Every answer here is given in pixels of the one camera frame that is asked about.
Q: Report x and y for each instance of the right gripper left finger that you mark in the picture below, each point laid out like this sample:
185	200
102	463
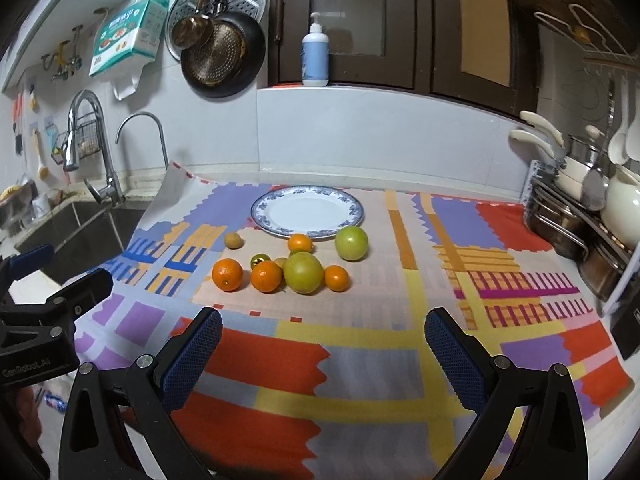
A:
94	441

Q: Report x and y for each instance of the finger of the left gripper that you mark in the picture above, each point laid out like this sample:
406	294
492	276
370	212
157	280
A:
66	305
19	266

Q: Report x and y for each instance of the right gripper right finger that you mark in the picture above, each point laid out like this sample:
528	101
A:
551	443

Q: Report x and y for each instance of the brown kiwi fruit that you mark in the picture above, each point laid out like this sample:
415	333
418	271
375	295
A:
233	240

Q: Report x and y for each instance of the small green tomato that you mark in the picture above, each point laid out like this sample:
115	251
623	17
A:
258	259

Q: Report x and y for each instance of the large yellow-green apple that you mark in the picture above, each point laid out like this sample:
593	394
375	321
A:
303	273

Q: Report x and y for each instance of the small orange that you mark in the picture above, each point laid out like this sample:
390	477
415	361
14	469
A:
336	278

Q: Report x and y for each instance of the green apple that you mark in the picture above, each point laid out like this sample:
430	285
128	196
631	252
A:
351	243

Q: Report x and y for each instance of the steel kitchen sink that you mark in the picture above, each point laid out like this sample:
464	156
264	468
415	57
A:
84	235

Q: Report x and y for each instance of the chrome pull-down faucet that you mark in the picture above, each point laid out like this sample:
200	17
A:
86	106

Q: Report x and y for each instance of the thin curved steel faucet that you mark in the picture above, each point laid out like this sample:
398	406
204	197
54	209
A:
140	139

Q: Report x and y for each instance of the colourful patterned table cloth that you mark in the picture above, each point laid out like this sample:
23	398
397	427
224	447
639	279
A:
341	385

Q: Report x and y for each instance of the white ceramic jug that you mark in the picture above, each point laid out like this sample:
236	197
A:
621	213

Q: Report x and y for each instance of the blue rimmed white plate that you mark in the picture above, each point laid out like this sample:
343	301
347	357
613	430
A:
316	211

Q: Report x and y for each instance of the hanging steel spatula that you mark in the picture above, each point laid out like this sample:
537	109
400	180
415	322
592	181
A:
593	186

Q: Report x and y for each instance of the teal white cardboard box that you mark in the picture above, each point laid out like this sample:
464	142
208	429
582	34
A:
132	36

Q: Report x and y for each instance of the black frying pan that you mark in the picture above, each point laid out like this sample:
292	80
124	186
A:
227	57

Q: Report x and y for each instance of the small brass saucepan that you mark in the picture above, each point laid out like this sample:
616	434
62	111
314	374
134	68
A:
191	30

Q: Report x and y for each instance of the hanging white ladle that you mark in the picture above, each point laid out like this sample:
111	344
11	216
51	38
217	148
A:
617	144

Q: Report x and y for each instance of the white blue pump bottle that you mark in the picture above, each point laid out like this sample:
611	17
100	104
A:
315	54

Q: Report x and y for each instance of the wire basket on faucet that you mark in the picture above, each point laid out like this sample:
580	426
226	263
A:
86	138

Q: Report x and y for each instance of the white handled pot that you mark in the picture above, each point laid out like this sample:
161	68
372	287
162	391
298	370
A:
572	156

